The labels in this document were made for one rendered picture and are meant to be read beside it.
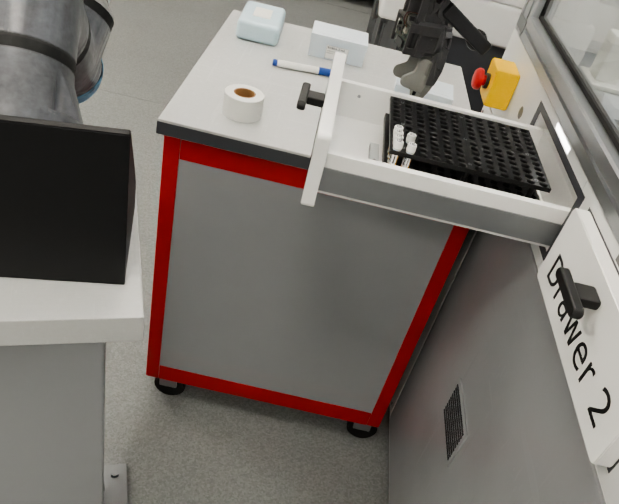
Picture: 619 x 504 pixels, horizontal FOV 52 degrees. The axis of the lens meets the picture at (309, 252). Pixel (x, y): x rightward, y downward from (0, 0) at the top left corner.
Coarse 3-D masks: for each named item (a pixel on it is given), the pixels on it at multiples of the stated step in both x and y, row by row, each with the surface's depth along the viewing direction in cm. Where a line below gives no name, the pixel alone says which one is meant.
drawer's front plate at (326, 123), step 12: (336, 60) 96; (336, 72) 92; (336, 84) 89; (336, 96) 85; (324, 108) 82; (336, 108) 83; (324, 120) 79; (324, 132) 77; (324, 144) 77; (312, 156) 78; (324, 156) 78; (312, 168) 79; (312, 180) 80; (312, 192) 81; (312, 204) 82
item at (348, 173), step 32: (352, 96) 100; (384, 96) 100; (352, 128) 100; (352, 160) 80; (544, 160) 97; (320, 192) 83; (352, 192) 83; (384, 192) 82; (416, 192) 82; (448, 192) 81; (480, 192) 81; (544, 192) 94; (480, 224) 83; (512, 224) 83; (544, 224) 82
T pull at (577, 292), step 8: (560, 272) 67; (568, 272) 67; (560, 280) 66; (568, 280) 66; (560, 288) 66; (568, 288) 65; (576, 288) 65; (584, 288) 65; (592, 288) 66; (568, 296) 64; (576, 296) 64; (584, 296) 64; (592, 296) 64; (568, 304) 63; (576, 304) 63; (584, 304) 64; (592, 304) 64; (600, 304) 64; (568, 312) 63; (576, 312) 62
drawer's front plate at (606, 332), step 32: (576, 224) 74; (576, 256) 72; (608, 256) 68; (544, 288) 79; (608, 288) 64; (608, 320) 62; (608, 352) 61; (576, 384) 65; (608, 384) 59; (608, 416) 58; (608, 448) 57
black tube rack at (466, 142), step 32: (384, 128) 95; (416, 128) 90; (448, 128) 92; (480, 128) 95; (512, 128) 98; (384, 160) 86; (416, 160) 89; (448, 160) 84; (480, 160) 86; (512, 160) 88; (512, 192) 87
